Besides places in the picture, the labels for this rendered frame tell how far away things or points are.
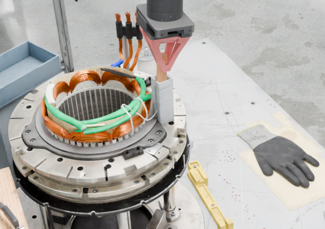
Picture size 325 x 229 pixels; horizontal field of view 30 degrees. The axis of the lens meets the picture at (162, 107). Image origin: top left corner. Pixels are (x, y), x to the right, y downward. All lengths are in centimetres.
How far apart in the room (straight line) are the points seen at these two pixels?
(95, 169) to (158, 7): 28
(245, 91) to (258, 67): 152
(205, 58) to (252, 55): 149
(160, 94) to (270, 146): 51
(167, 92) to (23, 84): 39
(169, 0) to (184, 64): 87
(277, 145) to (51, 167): 65
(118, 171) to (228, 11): 279
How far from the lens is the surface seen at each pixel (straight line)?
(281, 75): 315
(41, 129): 108
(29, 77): 131
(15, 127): 111
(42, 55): 139
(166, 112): 106
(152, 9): 95
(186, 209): 132
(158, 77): 102
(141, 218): 134
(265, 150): 147
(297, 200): 139
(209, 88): 169
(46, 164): 102
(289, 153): 147
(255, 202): 137
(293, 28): 357
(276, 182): 142
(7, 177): 106
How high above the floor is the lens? 177
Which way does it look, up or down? 37 degrees down
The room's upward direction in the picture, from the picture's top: 3 degrees counter-clockwise
